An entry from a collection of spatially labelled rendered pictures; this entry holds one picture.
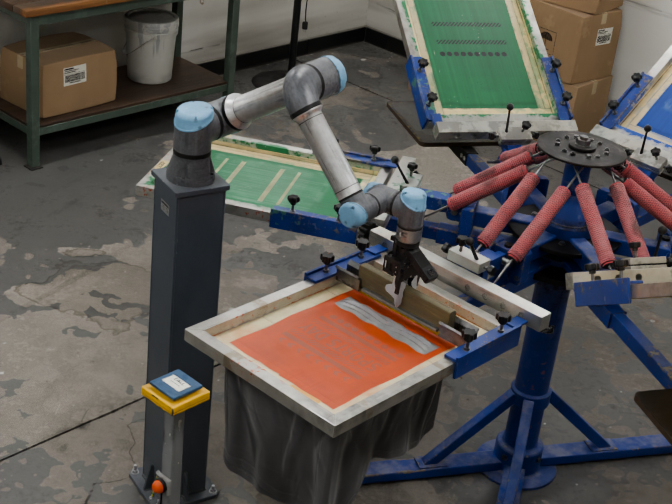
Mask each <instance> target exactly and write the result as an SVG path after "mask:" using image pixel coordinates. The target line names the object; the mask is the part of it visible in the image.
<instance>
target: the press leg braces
mask: <svg viewBox="0 0 672 504"><path fill-rule="evenodd" d="M551 390H552V393H551V398H550V402H549V403H550V404H552V405H553V406H554V407H555V408H556V409H557V410H558V411H559V412H560V413H561V414H562V415H563V416H564V417H566V418H567V419H568V420H569V421H570V422H571V423H572V424H573V425H574V426H575V427H576V428H577V429H578V430H579V431H581V432H582V433H583V434H584V435H585V436H586V437H587V438H588V439H589V440H584V442H585V443H586V445H587V446H588V448H589V449H590V450H591V452H601V451H611V450H618V448H617V447H616V446H615V444H614V443H613V442H612V441H611V439H610V438H604V437H603V436H602V435H600V434H599V433H598V432H597V431H596V430H595V429H594V428H593V427H592V426H591V425H590V424H589V423H588V422H587V421H586V420H585V419H584V418H582V417H581V416H580V415H579V414H578V413H577V412H576V411H575V410H574V409H573V408H572V407H571V406H570V405H569V404H568V403H567V402H565V401H564V400H563V399H562V398H561V397H560V396H559V395H558V394H557V393H556V392H555V391H554V390H553V389H552V388H551ZM514 399H515V394H514V393H513V392H512V390H511V389H508V390H507V391H506V392H505V393H503V394H502V395H501V396H499V397H498V398H497V399H496V400H494V401H493V402H492V403H491V404H489V405H488V406H487V407H485V408H484V409H483V410H482V411H480V412H479V413H478V414H477V415H475V416H474V417H473V418H472V419H470V420H469V421H468V422H466V423H465V424H464V425H463V426H461V427H460V428H459V429H458V430H456V431H455V432H454V433H452V434H451V435H450V436H449V437H447V438H446V439H445V440H444V441H442V442H441V443H440V444H438V445H437V446H436V447H435V448H433V449H432V450H431V451H430V452H428V453H427V454H426V455H424V456H416V457H414V459H415V461H416V463H417V465H418V467H419V469H429V468H439V467H448V465H447V463H446V461H445V460H444V458H446V457H447V456H448V455H449V454H451V453H452V452H453V451H454V450H456V449H457V448H458V447H460V446H461V445H462V444H463V443H465V442H466V441H467V440H468V439H470V438H471V437H472V436H474V435H475V434H476V433H477V432H479V431H480V430H481V429H483V428H484V427H485V426H486V425H488V424H489V423H490V422H491V421H493V420H494V419H495V418H497V417H498V416H499V415H500V414H502V413H503V412H504V411H505V410H507V409H508V408H509V407H511V406H512V405H513V404H514ZM533 407H534V402H533V401H528V400H523V404H522V410H521V415H520V421H519V426H518V431H517V437H516V442H515V447H514V452H513V457H512V462H511V466H510V471H509V476H508V480H507V485H506V489H505V494H504V498H499V500H498V504H518V502H515V498H516V493H517V489H518V484H519V479H520V475H521V470H522V465H523V460H524V455H525V450H526V445H527V440H528V434H529V429H530V423H531V418H532V412H533Z"/></svg>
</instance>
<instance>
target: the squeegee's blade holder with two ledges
mask: <svg viewBox="0 0 672 504"><path fill-rule="evenodd" d="M361 291H362V292H364V293H366V294H367V295H369V296H371V297H373V298H375V299H376V300H378V301H380V302H382V303H384V304H385V305H387V306H389V307H391V308H393V309H394V310H396V311H398V312H400V313H402V314H403V315H405V316H407V317H409V318H411V319H413V320H414V321H416V322H418V323H420V324H422V325H423V326H425V327H427V328H429V329H431V330H432V331H434V332H438V331H439V328H438V327H436V326H434V325H432V324H431V323H429V322H427V321H425V320H423V319H422V318H420V317H418V316H416V315H414V314H412V313H411V312H409V311H407V310H405V309H403V308H402V307H400V306H398V307H395V304H394V303H392V302H391V301H389V300H387V299H385V298H383V297H381V296H380V295H378V294H376V293H374V292H372V291H371V290H369V289H367V288H365V287H363V288H362V289H361Z"/></svg>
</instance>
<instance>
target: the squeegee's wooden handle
mask: <svg viewBox="0 0 672 504"><path fill-rule="evenodd" d="M358 277H360V278H361V287H360V288H363V287H365V288H367V289H369V290H371V291H372V292H374V293H376V294H378V295H380V296H381V297H383V298H385V299H387V300H389V301H391V302H392V303H394V298H393V297H392V296H391V295H390V294H389V293H388V292H387V291H386V289H385V287H386V285H387V284H392V283H393V280H394V277H392V276H390V275H388V274H386V273H385V272H383V271H381V270H379V269H377V268H375V267H373V266H371V265H370V264H368V263H363V264H361V265H360V267H359V274H358ZM399 306H400V307H402V308H403V309H405V310H407V311H409V312H411V313H412V314H414V315H416V316H418V317H420V318H422V319H423V320H425V321H427V322H429V323H431V324H432V325H434V326H436V327H438V328H439V327H440V324H439V321H441V322H443V323H444V324H446V325H448V326H450V327H452V328H454V322H455V316H456V310H454V309H452V308H450V307H448V306H446V305H445V304H443V303H441V302H439V301H437V300H435V299H433V298H431V297H430V296H428V295H426V294H424V293H422V292H420V291H418V290H416V289H415V288H413V287H411V286H409V285H407V284H406V287H405V289H404V291H403V297H402V303H401V304H400V305H399Z"/></svg>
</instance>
